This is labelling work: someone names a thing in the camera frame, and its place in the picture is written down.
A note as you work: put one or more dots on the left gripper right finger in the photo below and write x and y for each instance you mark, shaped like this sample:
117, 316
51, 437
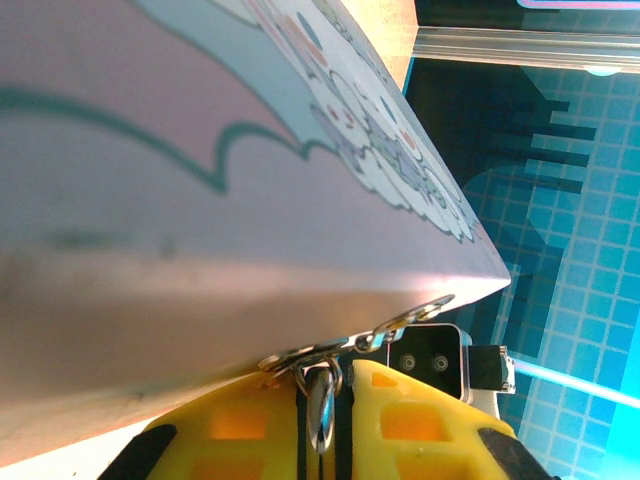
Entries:
425, 435

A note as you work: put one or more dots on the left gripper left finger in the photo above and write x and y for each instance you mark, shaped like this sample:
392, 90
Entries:
225, 440

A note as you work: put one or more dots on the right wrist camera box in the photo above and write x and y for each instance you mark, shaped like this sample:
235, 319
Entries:
430, 360

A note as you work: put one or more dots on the aluminium frame post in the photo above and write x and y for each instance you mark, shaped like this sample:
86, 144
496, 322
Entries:
525, 47

